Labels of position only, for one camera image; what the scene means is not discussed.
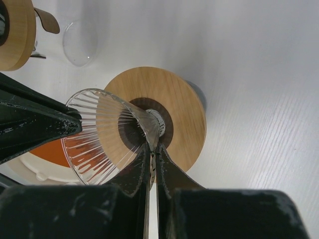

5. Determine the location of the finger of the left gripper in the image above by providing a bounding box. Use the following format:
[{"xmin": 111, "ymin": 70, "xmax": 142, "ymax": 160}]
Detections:
[{"xmin": 0, "ymin": 74, "xmax": 82, "ymax": 163}]

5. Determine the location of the clear glass dripper cone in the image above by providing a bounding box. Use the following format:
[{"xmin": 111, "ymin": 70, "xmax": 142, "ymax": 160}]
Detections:
[{"xmin": 61, "ymin": 88, "xmax": 166, "ymax": 185}]

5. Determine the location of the wooden dripper ring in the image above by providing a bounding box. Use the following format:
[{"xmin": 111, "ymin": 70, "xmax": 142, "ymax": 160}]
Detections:
[
  {"xmin": 0, "ymin": 0, "xmax": 37, "ymax": 71},
  {"xmin": 96, "ymin": 66, "xmax": 207, "ymax": 184}
]

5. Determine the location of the grey glass carafe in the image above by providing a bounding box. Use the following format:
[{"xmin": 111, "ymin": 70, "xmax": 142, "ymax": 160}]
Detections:
[{"xmin": 186, "ymin": 81, "xmax": 207, "ymax": 112}]

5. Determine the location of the orange coffee filter pack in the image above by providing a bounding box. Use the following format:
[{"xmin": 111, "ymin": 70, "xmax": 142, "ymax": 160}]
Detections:
[{"xmin": 7, "ymin": 139, "xmax": 80, "ymax": 185}]

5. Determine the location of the clear glass carafe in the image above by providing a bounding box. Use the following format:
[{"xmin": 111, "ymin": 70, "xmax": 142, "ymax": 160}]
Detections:
[{"xmin": 34, "ymin": 8, "xmax": 98, "ymax": 67}]

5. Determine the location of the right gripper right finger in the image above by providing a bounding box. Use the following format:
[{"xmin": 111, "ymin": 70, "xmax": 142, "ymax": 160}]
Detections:
[{"xmin": 156, "ymin": 144, "xmax": 309, "ymax": 239}]

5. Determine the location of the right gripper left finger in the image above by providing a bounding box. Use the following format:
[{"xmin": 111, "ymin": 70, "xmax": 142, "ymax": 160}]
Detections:
[{"xmin": 0, "ymin": 144, "xmax": 151, "ymax": 239}]

